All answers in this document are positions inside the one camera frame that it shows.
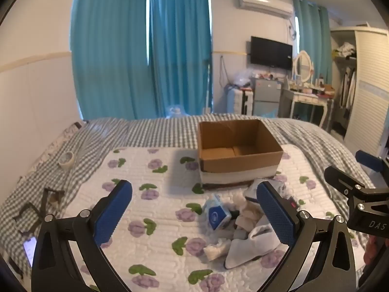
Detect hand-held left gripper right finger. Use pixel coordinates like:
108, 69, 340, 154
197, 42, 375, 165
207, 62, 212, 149
256, 180, 356, 292

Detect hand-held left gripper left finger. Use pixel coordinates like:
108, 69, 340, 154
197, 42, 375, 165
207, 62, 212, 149
32, 179, 134, 292

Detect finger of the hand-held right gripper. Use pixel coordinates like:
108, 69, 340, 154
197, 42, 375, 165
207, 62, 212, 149
324, 166, 365, 200
355, 150, 389, 173

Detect grey white patterned packet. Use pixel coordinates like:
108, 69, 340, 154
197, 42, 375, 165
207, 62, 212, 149
246, 179, 288, 203

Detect white sock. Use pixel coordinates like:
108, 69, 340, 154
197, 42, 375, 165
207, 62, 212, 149
224, 223, 283, 270

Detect blue tissue packet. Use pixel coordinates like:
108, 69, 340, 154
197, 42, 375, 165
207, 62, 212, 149
203, 195, 233, 231

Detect brown cardboard box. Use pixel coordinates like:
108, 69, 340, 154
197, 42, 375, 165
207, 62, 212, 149
196, 119, 284, 192

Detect white cloth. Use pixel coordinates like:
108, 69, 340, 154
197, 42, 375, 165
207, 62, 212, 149
203, 238, 232, 261

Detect person's right hand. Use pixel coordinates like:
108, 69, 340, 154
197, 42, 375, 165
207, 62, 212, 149
364, 237, 381, 266

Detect floral white quilt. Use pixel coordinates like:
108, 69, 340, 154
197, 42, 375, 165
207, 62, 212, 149
62, 144, 361, 292

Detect white wardrobe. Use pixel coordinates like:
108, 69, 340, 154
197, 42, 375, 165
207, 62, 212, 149
329, 26, 389, 159

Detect tape roll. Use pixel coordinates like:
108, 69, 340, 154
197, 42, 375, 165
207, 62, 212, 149
58, 151, 75, 170

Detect hanging clothes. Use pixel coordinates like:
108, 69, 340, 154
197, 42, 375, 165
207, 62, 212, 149
338, 66, 358, 110

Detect white dressing table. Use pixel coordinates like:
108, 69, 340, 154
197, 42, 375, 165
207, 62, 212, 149
280, 84, 335, 129

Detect floral pillow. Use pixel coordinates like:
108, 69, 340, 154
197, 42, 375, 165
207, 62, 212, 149
29, 121, 89, 175

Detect smartphone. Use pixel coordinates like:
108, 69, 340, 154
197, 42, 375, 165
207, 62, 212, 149
23, 236, 38, 267

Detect grey mini fridge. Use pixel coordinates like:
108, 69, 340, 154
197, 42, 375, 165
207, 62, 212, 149
251, 77, 285, 118

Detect folded white clothes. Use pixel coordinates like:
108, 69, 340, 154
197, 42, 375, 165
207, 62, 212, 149
334, 42, 357, 59

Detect white oval mirror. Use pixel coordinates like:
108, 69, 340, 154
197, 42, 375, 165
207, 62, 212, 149
292, 50, 314, 85

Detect translucent bag on floor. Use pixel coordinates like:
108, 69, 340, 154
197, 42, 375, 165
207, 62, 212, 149
167, 106, 186, 119

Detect light blue suitcase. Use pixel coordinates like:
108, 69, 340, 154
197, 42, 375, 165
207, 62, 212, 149
227, 88, 255, 116

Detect clear plastic bag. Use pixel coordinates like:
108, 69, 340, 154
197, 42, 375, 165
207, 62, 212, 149
233, 69, 255, 87

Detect teal curtain by wardrobe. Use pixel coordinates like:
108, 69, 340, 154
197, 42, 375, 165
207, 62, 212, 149
292, 0, 332, 86

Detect wide teal curtain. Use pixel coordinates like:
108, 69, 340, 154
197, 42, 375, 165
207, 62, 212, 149
71, 0, 151, 121

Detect narrow teal curtain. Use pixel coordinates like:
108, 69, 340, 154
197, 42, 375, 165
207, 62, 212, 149
149, 0, 212, 119

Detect white air conditioner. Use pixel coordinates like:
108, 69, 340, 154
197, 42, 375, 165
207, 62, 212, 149
236, 0, 294, 19

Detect dark metal frame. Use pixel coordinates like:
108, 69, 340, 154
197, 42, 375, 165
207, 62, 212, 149
12, 186, 66, 235

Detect black wall television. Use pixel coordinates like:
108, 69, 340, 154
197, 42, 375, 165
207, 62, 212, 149
250, 36, 293, 71

